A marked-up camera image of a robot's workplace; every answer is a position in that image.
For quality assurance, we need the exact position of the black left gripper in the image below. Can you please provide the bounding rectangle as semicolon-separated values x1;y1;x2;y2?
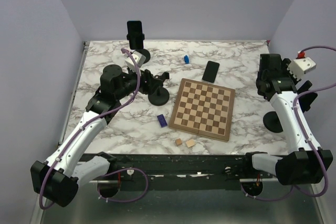
115;66;164;101

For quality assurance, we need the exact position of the black phone stand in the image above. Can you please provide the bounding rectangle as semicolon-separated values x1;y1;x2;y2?
127;34;151;63
262;111;283;133
148;72;170;106

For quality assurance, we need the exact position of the blue phone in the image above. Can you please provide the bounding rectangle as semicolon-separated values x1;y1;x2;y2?
298;80;318;113

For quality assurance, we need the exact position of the silver black smartphone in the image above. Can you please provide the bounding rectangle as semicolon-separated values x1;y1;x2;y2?
202;61;220;83

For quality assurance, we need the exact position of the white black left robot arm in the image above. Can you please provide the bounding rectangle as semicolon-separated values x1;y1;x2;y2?
30;64;170;210

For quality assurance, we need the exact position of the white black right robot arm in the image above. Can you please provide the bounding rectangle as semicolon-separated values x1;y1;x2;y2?
241;54;333;185

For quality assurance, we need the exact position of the black back phone stand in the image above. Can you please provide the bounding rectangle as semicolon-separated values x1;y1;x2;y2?
127;34;151;63

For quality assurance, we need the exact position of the black phone in back stand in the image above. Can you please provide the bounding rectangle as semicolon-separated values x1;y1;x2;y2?
127;20;144;50

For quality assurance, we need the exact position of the dark blue rectangular block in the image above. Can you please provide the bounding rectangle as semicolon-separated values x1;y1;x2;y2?
157;114;167;127

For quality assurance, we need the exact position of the blue chess piece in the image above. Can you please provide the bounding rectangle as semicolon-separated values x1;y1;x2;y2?
184;55;190;64

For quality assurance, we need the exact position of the wooden chessboard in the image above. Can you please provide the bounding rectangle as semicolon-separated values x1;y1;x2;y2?
169;78;235;142

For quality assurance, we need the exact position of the brown wooden cube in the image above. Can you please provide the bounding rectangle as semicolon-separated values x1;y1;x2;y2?
175;138;182;146

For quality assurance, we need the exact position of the light wooden cube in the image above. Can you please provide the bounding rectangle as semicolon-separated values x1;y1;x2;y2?
186;139;195;148

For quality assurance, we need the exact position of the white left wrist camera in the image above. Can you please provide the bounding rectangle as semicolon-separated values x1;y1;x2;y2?
125;51;146;72

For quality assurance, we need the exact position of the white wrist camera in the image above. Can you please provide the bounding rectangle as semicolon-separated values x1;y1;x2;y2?
287;51;316;81
125;51;146;72

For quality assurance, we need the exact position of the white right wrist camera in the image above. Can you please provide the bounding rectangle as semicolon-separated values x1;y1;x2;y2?
287;51;316;81

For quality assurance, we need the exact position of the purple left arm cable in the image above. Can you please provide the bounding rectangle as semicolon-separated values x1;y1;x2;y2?
38;48;149;210

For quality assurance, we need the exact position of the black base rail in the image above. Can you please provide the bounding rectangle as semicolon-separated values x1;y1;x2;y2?
96;154;272;191

